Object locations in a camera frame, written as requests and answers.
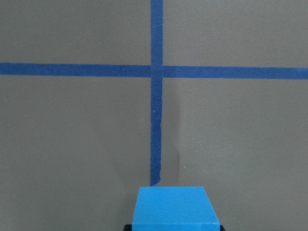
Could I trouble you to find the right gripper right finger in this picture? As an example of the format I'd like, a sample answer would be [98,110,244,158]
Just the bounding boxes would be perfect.
[220,225,226,231]

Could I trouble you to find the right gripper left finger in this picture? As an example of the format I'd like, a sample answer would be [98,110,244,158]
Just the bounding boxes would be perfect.
[123,224,132,231]

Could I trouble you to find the blue foam block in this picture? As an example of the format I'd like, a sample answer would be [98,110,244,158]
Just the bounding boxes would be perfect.
[132,186,221,231]

